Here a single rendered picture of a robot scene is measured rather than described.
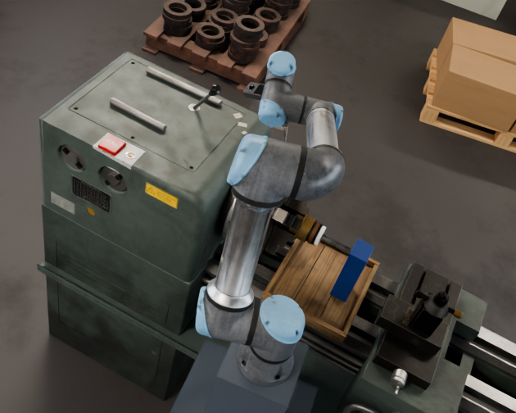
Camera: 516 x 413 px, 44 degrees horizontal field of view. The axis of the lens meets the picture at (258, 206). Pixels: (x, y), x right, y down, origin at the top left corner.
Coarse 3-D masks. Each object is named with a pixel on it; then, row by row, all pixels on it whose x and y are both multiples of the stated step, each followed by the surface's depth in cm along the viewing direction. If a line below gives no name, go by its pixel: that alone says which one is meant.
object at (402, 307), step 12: (396, 300) 204; (384, 312) 199; (396, 312) 200; (408, 312) 201; (384, 324) 200; (396, 324) 197; (444, 324) 201; (408, 336) 198; (420, 336) 196; (432, 336) 197; (444, 336) 198; (432, 348) 197
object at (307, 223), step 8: (296, 216) 206; (304, 216) 205; (304, 224) 204; (312, 224) 204; (320, 224) 206; (296, 232) 204; (304, 232) 204; (312, 232) 204; (304, 240) 206; (312, 240) 205
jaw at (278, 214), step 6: (276, 210) 196; (282, 210) 196; (276, 216) 196; (282, 216) 196; (288, 216) 200; (294, 216) 200; (282, 222) 196; (288, 222) 200; (294, 222) 202; (300, 222) 202; (294, 228) 202
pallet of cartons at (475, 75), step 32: (448, 32) 466; (480, 32) 460; (448, 64) 429; (480, 64) 430; (512, 64) 439; (448, 96) 429; (480, 96) 422; (512, 96) 415; (448, 128) 444; (512, 128) 433
